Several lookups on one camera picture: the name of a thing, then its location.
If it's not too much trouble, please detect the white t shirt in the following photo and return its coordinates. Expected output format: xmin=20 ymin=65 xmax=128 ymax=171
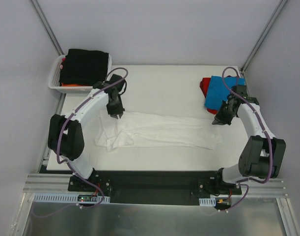
xmin=95 ymin=111 xmax=222 ymax=151

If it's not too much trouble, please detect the blue t shirt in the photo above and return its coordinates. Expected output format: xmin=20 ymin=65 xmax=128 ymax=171
xmin=204 ymin=75 xmax=247 ymax=113

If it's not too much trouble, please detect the red t shirt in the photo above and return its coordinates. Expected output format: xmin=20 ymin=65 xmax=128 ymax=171
xmin=199 ymin=75 xmax=241 ymax=116

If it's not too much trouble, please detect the white plastic basket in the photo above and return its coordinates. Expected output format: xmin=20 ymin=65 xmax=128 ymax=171
xmin=48 ymin=54 xmax=112 ymax=93

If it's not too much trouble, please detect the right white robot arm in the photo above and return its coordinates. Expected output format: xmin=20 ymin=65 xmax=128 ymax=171
xmin=212 ymin=85 xmax=286 ymax=194

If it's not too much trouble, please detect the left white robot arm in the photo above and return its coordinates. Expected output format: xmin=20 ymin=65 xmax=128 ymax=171
xmin=48 ymin=74 xmax=127 ymax=191

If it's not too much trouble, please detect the black t shirt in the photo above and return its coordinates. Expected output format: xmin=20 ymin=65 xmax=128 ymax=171
xmin=59 ymin=49 xmax=109 ymax=86

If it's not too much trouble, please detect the pink t shirt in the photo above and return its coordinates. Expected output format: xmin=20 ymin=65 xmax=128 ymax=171
xmin=59 ymin=58 xmax=66 ymax=70

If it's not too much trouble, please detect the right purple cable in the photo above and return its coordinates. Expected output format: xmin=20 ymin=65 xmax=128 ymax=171
xmin=201 ymin=66 xmax=274 ymax=214

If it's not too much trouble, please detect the purple cable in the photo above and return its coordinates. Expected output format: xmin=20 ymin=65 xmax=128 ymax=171
xmin=31 ymin=67 xmax=129 ymax=218
xmin=201 ymin=66 xmax=274 ymax=214

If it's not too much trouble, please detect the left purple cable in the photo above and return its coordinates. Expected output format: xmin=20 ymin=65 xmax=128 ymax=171
xmin=31 ymin=67 xmax=129 ymax=218

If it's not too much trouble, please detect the right white cable duct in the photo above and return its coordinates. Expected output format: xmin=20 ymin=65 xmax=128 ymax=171
xmin=199 ymin=197 xmax=216 ymax=207

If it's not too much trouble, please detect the white cable duct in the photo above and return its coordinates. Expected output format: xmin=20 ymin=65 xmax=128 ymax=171
xmin=199 ymin=197 xmax=216 ymax=207
xmin=33 ymin=193 xmax=110 ymax=204

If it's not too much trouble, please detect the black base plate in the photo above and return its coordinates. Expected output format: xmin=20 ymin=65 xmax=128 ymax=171
xmin=68 ymin=171 xmax=242 ymax=206

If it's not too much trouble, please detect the aluminium rail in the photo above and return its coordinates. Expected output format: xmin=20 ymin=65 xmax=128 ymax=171
xmin=23 ymin=173 xmax=289 ymax=198

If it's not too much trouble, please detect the left white cable duct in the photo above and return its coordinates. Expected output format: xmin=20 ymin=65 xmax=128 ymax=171
xmin=33 ymin=193 xmax=110 ymax=204

